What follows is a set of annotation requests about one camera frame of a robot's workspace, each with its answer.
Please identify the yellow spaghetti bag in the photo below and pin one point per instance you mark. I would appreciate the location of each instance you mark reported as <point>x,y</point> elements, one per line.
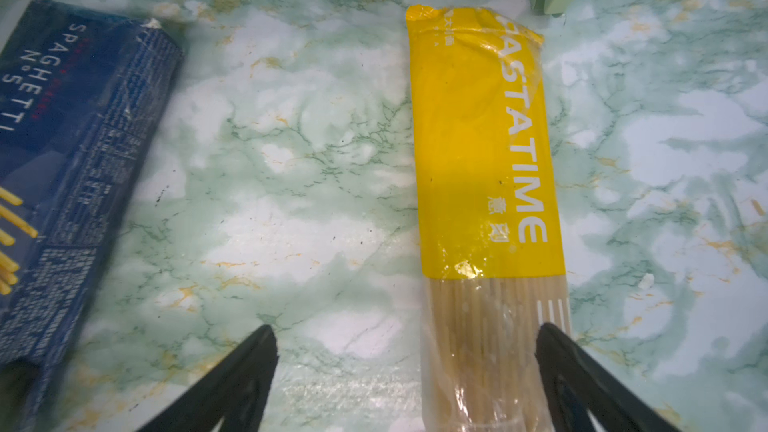
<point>490,235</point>

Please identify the blue Barilla pasta box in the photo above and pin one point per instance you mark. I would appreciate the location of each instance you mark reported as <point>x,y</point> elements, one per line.
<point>82,93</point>

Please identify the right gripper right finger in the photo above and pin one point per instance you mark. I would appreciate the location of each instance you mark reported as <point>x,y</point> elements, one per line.
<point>580,392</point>

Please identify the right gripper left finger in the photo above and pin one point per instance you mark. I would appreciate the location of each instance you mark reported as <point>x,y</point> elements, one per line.
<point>230,397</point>

